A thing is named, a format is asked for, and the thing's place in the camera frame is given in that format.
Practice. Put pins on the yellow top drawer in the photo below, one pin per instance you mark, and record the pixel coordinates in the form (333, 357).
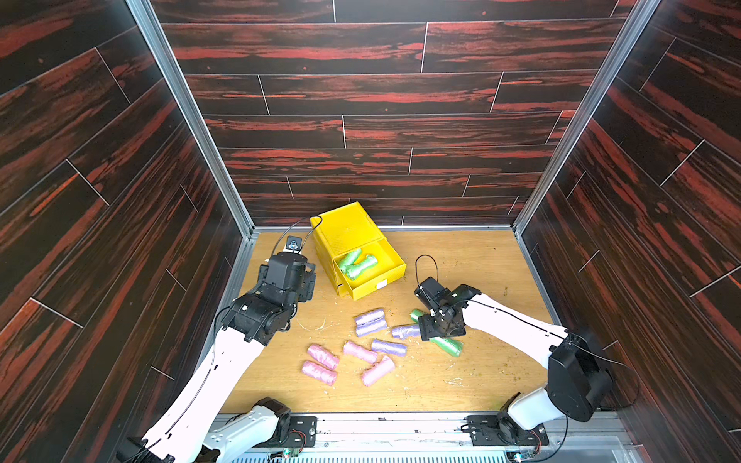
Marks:
(391, 267)

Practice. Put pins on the purple roll upper front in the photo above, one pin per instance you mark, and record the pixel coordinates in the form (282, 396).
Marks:
(375, 326)

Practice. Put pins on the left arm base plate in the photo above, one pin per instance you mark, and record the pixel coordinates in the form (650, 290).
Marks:
(295, 432)

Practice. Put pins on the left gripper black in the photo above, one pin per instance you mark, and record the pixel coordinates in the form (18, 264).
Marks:
(305, 285)

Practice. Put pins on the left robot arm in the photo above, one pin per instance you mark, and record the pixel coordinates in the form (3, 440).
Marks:
(186, 432)

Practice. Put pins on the pink roll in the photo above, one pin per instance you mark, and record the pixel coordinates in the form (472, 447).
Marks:
(385, 366)
(323, 356)
(359, 352)
(320, 373)

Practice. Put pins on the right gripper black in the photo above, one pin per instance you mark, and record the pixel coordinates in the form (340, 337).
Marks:
(436, 318)

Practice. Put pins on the yellow drawer cabinet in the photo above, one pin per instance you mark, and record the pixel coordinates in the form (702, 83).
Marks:
(339, 232)

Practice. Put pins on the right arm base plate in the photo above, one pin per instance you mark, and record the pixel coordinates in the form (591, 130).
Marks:
(501, 431)

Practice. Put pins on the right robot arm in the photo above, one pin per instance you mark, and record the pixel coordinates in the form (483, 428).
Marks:
(578, 378)

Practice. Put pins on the purple roll upper back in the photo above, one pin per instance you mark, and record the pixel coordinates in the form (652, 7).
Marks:
(369, 317)

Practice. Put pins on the green roll bottom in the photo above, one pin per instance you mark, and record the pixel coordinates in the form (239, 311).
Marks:
(355, 271)

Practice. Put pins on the purple roll lower centre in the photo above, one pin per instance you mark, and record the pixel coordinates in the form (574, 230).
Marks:
(396, 349)

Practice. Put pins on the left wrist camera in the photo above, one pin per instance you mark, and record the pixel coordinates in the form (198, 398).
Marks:
(293, 244)

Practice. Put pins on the purple roll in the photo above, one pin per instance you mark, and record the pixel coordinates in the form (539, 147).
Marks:
(369, 317)
(406, 331)
(375, 326)
(396, 349)

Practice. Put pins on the pink roll lower centre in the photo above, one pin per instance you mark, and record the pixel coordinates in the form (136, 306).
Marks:
(385, 366)

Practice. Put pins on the pink roll far left lower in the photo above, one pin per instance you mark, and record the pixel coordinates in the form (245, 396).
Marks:
(320, 373)

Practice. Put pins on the purple roll middle right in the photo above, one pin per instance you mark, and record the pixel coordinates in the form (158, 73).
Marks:
(406, 331)

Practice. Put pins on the pink roll far left upper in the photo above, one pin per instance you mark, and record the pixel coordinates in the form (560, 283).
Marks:
(323, 356)

